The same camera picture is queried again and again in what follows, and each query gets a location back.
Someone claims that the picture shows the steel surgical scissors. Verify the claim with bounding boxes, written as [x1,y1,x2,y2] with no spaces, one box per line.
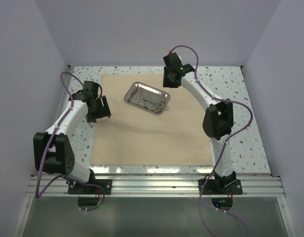
[152,100,168,113]

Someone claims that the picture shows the steel tweezers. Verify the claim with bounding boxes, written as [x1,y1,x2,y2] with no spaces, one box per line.
[129,88,141,101]
[136,89,142,105]

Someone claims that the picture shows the steel instrument tray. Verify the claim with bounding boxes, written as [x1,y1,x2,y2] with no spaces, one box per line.
[124,82,170,115]

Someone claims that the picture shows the beige surgical cloth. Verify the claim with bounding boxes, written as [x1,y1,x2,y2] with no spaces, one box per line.
[91,74,213,166]

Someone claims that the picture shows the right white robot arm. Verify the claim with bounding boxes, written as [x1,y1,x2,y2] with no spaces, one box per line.
[163,65,236,194]

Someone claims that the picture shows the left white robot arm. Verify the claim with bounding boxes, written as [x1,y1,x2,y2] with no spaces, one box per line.
[33,96,111,194]

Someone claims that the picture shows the steel forceps with rings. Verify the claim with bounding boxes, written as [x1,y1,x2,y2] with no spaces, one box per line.
[142,98,162,114]

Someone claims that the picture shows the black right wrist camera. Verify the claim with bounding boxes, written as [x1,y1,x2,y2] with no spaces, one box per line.
[163,53,195,76]

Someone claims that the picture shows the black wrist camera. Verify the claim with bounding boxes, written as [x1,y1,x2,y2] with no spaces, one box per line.
[163,53,195,76]
[83,81,103,98]

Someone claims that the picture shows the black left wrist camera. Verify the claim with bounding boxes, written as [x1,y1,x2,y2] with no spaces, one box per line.
[83,81,103,98]

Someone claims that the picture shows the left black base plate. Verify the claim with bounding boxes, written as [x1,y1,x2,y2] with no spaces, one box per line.
[66,179,113,195]

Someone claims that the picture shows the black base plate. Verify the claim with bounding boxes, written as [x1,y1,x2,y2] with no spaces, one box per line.
[66,179,113,195]
[198,175,243,196]

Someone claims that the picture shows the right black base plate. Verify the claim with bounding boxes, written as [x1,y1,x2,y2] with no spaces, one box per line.
[198,175,243,196]

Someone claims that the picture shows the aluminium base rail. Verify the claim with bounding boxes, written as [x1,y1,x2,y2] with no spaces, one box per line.
[27,172,283,198]

